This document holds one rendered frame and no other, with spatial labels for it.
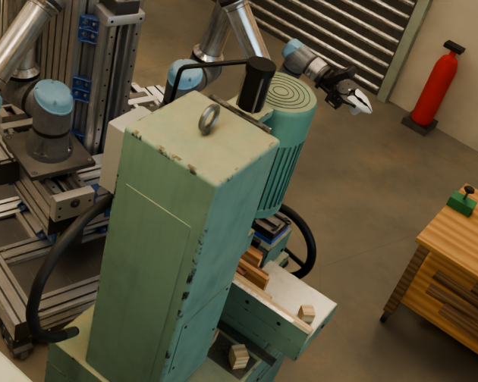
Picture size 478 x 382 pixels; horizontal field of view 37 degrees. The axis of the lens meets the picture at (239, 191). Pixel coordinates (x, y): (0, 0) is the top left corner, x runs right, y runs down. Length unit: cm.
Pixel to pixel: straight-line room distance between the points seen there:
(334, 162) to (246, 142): 282
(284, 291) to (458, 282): 161
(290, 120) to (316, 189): 239
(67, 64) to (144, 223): 113
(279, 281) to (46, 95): 89
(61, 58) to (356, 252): 184
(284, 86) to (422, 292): 187
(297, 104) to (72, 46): 103
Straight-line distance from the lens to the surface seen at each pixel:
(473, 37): 466
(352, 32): 494
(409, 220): 397
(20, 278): 278
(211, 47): 253
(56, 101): 221
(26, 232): 294
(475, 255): 305
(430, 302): 327
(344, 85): 237
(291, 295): 196
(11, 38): 201
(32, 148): 232
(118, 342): 167
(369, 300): 340
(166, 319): 150
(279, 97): 155
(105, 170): 145
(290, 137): 155
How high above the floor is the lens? 228
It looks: 38 degrees down
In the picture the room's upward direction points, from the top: 18 degrees clockwise
